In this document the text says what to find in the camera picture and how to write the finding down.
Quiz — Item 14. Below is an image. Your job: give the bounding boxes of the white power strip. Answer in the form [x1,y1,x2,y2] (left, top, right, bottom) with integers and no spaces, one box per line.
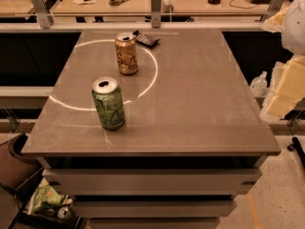
[161,0,173,13]

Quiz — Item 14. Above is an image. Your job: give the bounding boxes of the green snack bag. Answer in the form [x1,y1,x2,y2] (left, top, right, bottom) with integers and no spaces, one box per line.
[28,178,72,215]

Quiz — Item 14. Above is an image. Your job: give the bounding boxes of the green soda can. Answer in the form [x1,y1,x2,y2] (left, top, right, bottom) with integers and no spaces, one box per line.
[91,76,125,131]

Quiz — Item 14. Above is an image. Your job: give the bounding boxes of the black bin with trash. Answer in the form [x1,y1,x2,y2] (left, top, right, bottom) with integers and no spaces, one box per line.
[11,168,79,229]

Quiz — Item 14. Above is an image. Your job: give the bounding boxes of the black calculator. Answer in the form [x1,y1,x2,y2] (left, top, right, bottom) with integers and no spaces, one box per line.
[132,31,160,49]

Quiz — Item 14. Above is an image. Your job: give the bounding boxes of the clear sanitizer bottle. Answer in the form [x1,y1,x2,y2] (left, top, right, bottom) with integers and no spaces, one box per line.
[250,71,268,97]

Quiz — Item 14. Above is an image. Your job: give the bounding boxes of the left metal bracket post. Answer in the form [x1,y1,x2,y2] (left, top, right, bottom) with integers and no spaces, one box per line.
[31,0,53,29]

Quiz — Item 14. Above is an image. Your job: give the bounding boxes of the scissors on back desk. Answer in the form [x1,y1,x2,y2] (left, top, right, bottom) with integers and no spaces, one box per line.
[108,0,131,7]

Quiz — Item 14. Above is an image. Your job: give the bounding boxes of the black cable on desk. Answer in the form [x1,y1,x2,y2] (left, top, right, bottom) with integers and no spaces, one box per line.
[228,0,260,10]

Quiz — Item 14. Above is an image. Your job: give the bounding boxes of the gold soda can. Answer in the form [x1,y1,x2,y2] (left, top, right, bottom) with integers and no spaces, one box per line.
[115,32,138,75]

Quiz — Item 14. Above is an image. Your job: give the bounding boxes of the grey drawer cabinet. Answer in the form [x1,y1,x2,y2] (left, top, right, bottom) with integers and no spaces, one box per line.
[36,156,268,229]

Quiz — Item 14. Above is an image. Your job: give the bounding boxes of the middle metal bracket post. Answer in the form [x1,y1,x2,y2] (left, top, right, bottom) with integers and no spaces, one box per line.
[151,0,161,28]

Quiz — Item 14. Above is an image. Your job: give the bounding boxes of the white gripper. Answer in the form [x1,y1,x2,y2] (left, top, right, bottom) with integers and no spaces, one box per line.
[259,0,305,122]

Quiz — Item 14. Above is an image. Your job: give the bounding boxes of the right metal bracket post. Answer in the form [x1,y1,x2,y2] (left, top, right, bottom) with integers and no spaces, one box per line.
[260,0,291,22]

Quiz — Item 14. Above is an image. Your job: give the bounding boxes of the crushed can in bin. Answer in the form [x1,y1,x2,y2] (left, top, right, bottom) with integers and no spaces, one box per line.
[57,206,74,221]

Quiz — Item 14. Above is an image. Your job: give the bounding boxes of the metal bracket post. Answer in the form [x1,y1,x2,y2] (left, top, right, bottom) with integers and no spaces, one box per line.
[260,0,291,22]
[151,0,161,28]
[31,0,53,29]

